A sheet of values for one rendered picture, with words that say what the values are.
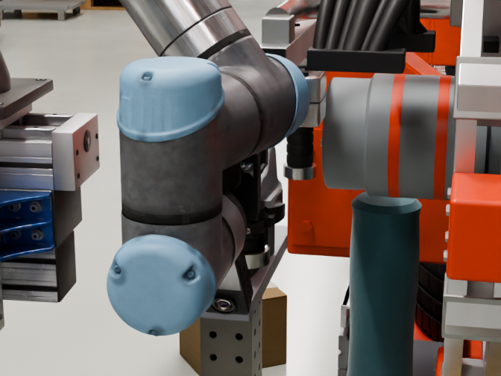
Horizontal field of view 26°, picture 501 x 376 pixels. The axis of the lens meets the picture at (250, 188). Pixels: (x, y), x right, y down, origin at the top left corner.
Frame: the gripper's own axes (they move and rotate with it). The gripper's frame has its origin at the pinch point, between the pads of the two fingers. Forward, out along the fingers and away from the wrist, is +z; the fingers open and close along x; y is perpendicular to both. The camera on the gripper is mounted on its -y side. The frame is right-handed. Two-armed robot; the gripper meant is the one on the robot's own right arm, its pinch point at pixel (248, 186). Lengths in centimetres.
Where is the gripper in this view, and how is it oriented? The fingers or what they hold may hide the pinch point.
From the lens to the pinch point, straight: 110.7
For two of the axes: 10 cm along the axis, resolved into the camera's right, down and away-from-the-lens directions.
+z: 1.9, -2.8, 9.4
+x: -9.8, -0.6, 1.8
